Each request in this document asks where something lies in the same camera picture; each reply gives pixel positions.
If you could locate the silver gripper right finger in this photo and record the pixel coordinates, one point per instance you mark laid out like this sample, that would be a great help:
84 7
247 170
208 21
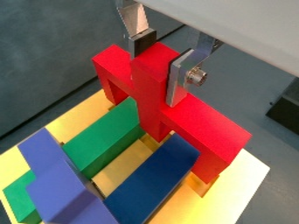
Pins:
185 71

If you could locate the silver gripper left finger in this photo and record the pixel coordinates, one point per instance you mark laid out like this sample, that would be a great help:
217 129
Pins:
141 35

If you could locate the red cross-shaped block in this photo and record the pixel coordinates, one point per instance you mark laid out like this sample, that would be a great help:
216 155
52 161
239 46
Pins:
140 78

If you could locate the black rectangular stand block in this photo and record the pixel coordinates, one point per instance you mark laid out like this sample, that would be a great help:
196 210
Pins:
284 110

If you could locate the green long block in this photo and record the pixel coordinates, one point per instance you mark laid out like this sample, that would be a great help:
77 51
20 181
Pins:
95 134

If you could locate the dark blue long block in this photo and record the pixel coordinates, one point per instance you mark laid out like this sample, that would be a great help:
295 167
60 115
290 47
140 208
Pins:
144 190

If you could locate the purple cross-shaped block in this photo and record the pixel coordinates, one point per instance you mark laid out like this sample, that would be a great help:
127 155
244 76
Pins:
61 193

